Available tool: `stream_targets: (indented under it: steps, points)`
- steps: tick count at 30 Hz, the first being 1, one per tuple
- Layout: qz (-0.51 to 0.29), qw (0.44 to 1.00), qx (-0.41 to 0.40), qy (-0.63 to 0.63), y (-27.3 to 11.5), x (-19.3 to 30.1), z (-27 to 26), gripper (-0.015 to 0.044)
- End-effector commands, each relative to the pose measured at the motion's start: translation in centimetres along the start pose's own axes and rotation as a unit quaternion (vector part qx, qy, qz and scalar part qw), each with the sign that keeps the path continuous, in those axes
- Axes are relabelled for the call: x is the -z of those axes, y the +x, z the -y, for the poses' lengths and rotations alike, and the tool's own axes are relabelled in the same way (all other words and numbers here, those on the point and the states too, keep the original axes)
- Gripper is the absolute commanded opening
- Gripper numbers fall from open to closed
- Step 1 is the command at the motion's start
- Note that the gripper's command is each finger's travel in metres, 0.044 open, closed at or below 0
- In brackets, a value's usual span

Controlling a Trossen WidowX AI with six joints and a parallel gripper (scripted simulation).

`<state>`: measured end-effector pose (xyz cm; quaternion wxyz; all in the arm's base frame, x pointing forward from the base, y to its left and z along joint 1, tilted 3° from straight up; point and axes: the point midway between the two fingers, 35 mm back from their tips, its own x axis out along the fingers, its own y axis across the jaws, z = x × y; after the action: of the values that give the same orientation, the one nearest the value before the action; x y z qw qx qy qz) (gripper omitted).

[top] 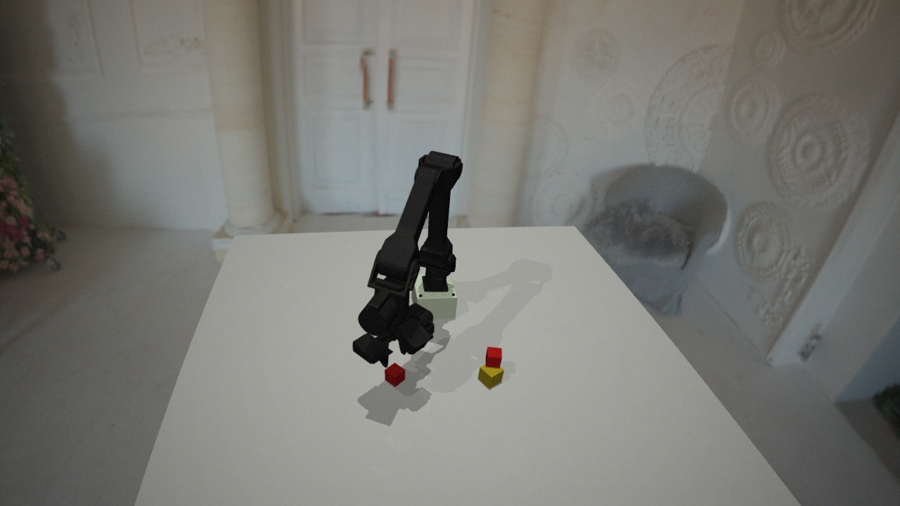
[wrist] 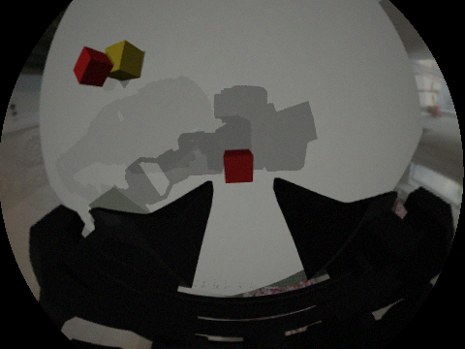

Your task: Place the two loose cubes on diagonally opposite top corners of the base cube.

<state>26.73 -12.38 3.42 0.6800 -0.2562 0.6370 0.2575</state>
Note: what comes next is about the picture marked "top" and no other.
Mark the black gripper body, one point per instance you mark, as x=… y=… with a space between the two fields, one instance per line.
x=373 y=349

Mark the red cube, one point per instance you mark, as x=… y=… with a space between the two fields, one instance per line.
x=395 y=374
x=493 y=357

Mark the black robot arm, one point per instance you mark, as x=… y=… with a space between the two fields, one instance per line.
x=400 y=259

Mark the olive yellow cube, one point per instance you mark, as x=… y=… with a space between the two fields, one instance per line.
x=490 y=376

